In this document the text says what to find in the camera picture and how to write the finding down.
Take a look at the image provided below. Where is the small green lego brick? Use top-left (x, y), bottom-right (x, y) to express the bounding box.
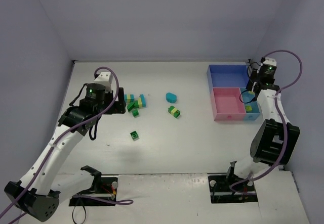
top-left (132, 109), bottom-right (139, 117)

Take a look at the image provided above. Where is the dark green lego brick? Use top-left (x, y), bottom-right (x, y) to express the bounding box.
top-left (130, 131), bottom-right (139, 141)

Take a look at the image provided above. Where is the teal oval lego piece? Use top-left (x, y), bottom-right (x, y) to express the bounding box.
top-left (166, 92), bottom-right (177, 103)

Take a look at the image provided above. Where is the green yellow lego stack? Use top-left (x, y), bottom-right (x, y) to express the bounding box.
top-left (168, 105), bottom-right (181, 118)

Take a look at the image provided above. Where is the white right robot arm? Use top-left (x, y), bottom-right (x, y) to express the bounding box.
top-left (231, 57), bottom-right (300, 180)

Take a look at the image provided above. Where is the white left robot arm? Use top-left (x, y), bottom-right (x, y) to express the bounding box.
top-left (1, 67), bottom-right (126, 222)

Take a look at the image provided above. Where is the cyan yellow lego stack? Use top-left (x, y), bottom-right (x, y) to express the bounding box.
top-left (127, 94), bottom-right (146, 112)

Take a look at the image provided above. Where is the light blue plastic bin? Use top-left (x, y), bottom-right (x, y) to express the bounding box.
top-left (239, 88), bottom-right (260, 121)

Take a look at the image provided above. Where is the pink plastic bin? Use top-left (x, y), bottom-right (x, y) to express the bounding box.
top-left (210, 87), bottom-right (246, 121)

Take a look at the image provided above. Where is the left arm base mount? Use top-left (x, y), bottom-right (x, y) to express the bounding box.
top-left (68, 175), bottom-right (118, 207)

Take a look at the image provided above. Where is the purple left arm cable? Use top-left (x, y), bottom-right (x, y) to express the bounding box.
top-left (0, 66), bottom-right (134, 219)

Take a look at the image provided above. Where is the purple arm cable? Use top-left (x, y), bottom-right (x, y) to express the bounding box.
top-left (229, 50), bottom-right (303, 196)
top-left (0, 66), bottom-right (134, 219)

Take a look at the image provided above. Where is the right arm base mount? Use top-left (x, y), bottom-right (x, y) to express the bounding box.
top-left (208, 174), bottom-right (258, 204)

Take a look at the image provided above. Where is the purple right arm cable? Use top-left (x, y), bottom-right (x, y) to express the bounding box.
top-left (229, 50), bottom-right (303, 196)

